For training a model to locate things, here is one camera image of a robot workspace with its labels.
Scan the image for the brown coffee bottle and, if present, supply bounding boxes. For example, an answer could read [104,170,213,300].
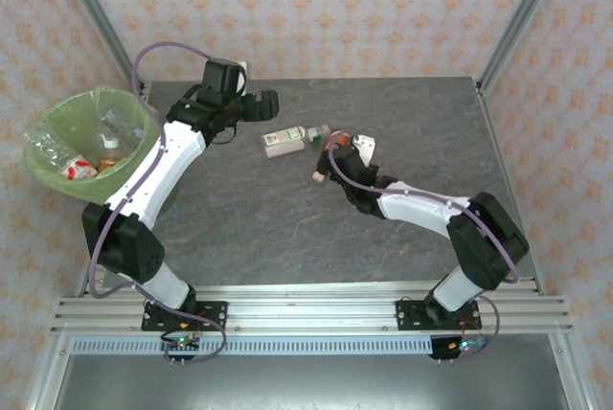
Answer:
[312,128,356,186]

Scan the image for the green plastic bin liner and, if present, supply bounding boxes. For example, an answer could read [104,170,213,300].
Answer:
[23,86,162,205]

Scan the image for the white bottle with green label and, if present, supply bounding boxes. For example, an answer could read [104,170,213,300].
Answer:
[261,124,331,160]

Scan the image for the grey metal base panel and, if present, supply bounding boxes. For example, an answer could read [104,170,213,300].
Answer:
[52,354,566,410]

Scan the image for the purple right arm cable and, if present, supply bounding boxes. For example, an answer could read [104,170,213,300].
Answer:
[328,146,521,363]

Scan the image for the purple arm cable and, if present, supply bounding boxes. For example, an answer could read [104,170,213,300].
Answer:
[328,146,521,363]
[88,40,227,366]

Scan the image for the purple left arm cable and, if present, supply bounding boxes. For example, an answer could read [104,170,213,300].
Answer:
[88,40,227,366]

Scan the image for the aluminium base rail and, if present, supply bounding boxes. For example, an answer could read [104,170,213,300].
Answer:
[50,285,574,334]

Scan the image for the aluminium table side rail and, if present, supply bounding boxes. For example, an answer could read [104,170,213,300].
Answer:
[76,256,116,296]
[476,81,547,296]

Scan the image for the aluminium frame post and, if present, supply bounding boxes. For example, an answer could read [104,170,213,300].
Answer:
[476,0,571,93]
[52,0,148,93]

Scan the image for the grey slotted cable duct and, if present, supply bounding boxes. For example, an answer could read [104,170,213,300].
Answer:
[71,336,480,356]

